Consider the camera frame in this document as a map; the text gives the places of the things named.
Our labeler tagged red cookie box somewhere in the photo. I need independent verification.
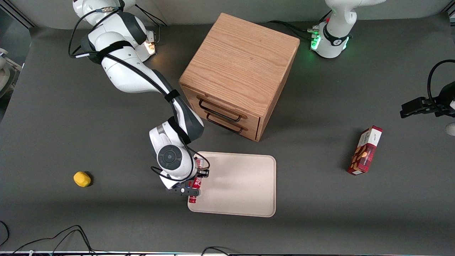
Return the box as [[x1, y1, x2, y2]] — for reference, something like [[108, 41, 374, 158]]
[[347, 126, 383, 175]]

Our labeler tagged black right base cable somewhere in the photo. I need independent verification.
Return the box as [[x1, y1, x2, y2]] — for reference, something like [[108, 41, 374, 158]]
[[135, 4, 168, 45]]

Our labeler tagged black left base cable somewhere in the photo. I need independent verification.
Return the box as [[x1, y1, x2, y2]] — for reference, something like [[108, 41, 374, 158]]
[[267, 10, 333, 40]]

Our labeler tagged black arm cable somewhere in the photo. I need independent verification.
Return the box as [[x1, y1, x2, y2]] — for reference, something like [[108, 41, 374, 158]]
[[68, 0, 211, 182], [427, 59, 455, 107]]

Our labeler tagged white grey background object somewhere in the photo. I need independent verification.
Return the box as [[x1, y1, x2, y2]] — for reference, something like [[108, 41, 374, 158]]
[[0, 48, 22, 98]]

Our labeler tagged beige plastic tray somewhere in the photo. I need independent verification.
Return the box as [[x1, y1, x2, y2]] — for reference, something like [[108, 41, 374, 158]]
[[187, 151, 277, 218]]

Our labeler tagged black table edge cable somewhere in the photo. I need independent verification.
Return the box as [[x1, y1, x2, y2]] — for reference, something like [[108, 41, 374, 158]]
[[0, 220, 10, 248], [11, 225, 107, 256], [200, 246, 233, 256]]

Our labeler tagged wooden drawer cabinet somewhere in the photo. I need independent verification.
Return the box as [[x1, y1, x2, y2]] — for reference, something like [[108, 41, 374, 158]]
[[178, 13, 300, 142]]

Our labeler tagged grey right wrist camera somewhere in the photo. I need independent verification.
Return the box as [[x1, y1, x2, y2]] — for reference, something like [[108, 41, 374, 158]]
[[166, 181, 201, 197]]

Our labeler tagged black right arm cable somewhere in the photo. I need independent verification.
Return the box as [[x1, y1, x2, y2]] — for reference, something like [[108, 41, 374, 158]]
[[68, 0, 211, 182]]

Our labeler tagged black metal drawer handle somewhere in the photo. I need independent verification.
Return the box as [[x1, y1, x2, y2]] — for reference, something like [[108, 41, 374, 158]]
[[198, 98, 243, 122], [206, 113, 244, 134]]

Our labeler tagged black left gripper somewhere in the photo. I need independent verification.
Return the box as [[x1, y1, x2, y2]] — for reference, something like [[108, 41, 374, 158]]
[[400, 81, 455, 119]]

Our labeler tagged yellow lemon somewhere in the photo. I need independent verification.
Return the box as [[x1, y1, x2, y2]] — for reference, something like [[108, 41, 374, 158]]
[[73, 171, 92, 187]]

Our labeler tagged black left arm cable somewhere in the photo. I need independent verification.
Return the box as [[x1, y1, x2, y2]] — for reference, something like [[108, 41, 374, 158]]
[[427, 59, 455, 107]]

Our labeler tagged black base cable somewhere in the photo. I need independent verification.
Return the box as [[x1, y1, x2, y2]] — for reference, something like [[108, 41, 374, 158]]
[[135, 4, 168, 45], [267, 10, 333, 40]]

